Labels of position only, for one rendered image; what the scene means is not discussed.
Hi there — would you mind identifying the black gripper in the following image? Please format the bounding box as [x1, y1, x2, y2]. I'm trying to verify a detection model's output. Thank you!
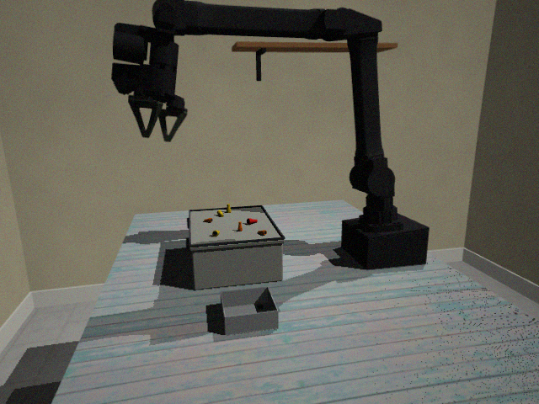
[128, 64, 188, 142]

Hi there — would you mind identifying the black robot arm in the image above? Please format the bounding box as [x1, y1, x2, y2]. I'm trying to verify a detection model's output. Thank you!
[111, 0, 403, 233]

